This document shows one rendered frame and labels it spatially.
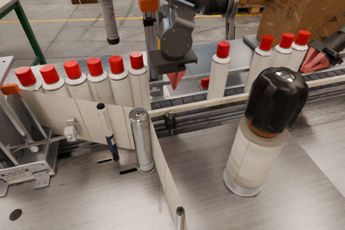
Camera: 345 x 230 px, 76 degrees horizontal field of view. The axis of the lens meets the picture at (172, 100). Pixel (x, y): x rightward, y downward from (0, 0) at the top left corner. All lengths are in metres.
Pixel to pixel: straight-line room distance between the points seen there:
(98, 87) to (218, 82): 0.34
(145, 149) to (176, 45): 0.23
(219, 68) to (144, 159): 0.32
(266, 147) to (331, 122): 0.50
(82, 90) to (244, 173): 0.42
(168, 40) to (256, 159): 0.26
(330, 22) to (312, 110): 0.39
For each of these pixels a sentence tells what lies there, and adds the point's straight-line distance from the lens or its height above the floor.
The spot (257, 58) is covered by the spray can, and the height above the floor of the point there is 1.03.
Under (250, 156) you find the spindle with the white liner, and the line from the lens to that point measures 0.44.
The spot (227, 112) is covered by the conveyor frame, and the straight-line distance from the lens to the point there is 0.74.
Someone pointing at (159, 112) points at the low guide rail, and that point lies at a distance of 0.65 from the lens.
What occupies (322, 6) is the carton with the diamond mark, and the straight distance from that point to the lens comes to 1.05.
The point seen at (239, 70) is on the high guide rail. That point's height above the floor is 0.96.
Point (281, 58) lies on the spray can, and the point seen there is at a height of 1.02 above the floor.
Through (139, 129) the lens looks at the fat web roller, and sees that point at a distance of 0.43.
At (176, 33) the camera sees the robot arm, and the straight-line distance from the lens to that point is 0.39.
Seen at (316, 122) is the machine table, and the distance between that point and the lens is 0.87.
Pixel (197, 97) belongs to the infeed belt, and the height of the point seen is 0.88.
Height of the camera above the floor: 1.37
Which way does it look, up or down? 42 degrees down
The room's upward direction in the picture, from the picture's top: straight up
